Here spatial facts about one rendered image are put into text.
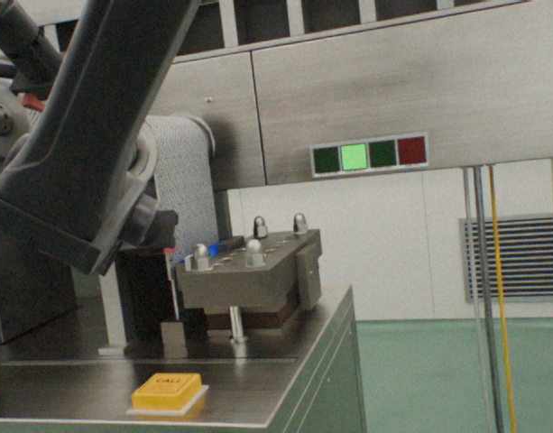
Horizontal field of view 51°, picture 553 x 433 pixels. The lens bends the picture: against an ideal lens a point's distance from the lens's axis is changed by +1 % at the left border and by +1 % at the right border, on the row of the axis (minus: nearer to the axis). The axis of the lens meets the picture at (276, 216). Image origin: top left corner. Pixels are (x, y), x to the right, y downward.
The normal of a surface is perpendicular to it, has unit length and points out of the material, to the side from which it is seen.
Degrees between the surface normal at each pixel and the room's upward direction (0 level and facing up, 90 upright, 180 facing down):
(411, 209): 90
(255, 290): 90
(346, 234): 90
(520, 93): 90
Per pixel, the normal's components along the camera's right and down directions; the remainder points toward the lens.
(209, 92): -0.28, 0.15
